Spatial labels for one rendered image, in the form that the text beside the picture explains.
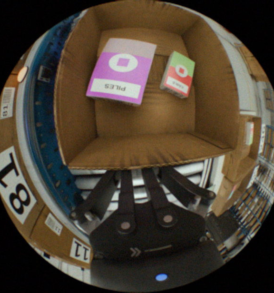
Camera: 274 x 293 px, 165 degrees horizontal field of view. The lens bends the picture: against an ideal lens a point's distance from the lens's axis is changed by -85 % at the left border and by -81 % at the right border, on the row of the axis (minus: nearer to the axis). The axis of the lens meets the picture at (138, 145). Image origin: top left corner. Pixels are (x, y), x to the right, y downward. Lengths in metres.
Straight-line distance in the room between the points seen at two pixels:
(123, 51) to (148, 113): 0.17
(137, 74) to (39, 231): 0.46
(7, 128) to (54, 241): 0.34
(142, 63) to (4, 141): 0.36
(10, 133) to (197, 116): 0.51
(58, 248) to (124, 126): 0.46
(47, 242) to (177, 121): 0.54
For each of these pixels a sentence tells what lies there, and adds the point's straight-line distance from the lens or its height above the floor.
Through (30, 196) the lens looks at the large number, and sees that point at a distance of 0.33.
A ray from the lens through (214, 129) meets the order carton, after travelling 0.27.
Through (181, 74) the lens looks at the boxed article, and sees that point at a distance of 0.29.
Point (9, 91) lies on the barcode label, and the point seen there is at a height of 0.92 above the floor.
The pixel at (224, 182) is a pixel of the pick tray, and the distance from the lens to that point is 0.61.
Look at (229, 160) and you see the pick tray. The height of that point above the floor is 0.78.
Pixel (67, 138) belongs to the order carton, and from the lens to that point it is 0.15.
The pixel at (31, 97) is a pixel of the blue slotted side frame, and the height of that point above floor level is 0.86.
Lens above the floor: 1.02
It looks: 71 degrees down
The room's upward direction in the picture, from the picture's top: 162 degrees clockwise
